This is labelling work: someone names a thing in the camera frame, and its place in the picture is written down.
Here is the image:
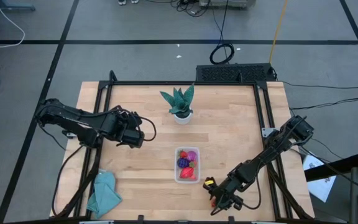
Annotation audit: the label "black perforated computer case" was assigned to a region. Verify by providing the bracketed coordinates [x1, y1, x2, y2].
[195, 63, 277, 83]

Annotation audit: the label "thin black floor cable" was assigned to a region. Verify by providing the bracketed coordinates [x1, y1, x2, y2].
[278, 79, 358, 90]

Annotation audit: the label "grey floor device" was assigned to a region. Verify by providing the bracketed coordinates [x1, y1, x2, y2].
[198, 0, 257, 9]

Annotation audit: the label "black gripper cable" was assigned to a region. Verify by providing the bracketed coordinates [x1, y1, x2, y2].
[135, 115, 157, 141]
[242, 177, 261, 210]

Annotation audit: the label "red toy tomato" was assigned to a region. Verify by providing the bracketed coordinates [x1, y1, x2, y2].
[180, 167, 196, 180]

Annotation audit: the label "white floor cable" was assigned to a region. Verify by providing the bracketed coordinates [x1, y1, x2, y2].
[0, 0, 26, 49]

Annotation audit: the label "grey furniture base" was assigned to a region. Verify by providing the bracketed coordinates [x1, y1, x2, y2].
[0, 0, 36, 15]

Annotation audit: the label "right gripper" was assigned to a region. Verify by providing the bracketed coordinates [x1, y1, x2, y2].
[203, 176, 246, 216]

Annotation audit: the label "yellow hanging cable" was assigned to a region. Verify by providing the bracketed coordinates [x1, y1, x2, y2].
[268, 0, 289, 65]

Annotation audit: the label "black hanging cable with coil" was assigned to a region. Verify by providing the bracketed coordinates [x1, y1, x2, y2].
[209, 0, 236, 65]

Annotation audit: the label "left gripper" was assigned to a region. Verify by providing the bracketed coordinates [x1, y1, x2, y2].
[104, 105, 145, 149]

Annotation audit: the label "clear plastic tupperware container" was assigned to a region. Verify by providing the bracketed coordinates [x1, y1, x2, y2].
[174, 146, 201, 184]

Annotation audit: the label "teal cloth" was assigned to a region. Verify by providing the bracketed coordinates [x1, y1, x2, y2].
[86, 169, 123, 220]

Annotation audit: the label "black cable tangle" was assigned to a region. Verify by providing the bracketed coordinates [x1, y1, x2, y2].
[149, 0, 213, 18]

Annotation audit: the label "green plant in white pot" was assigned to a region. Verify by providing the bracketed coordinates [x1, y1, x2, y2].
[159, 83, 196, 126]

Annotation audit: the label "white paper sheets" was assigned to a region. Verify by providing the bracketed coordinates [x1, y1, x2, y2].
[303, 151, 337, 203]

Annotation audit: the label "black desk beam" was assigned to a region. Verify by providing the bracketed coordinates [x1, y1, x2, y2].
[305, 151, 358, 183]

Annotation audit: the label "black metal table frame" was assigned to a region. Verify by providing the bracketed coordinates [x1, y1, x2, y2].
[52, 70, 308, 220]

